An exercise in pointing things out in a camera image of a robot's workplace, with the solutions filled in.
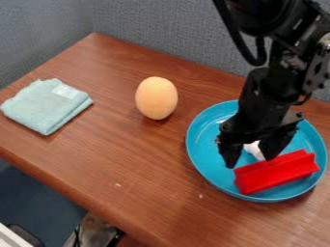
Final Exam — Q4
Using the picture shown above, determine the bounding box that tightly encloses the orange egg-shaped object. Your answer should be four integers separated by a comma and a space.
135, 76, 178, 120

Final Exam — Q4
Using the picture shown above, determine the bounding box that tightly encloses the light green folded cloth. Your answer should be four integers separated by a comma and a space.
0, 78, 92, 136

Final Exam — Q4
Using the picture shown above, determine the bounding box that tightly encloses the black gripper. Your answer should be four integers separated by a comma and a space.
218, 68, 305, 169

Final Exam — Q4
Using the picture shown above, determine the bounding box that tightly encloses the white object bottom left corner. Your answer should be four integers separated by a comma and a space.
0, 223, 32, 247

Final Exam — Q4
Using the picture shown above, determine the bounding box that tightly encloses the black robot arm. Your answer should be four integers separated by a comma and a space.
213, 0, 330, 169

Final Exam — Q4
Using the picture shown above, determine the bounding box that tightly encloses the red plastic block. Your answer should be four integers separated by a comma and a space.
235, 150, 319, 195

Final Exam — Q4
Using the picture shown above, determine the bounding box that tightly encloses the grey bag under table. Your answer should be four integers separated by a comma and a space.
63, 212, 126, 247

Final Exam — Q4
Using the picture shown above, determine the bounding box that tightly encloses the blue round plate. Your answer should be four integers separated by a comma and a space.
186, 100, 329, 203

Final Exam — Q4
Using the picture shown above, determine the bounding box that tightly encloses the white toothpaste tube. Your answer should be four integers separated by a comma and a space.
218, 119, 269, 162

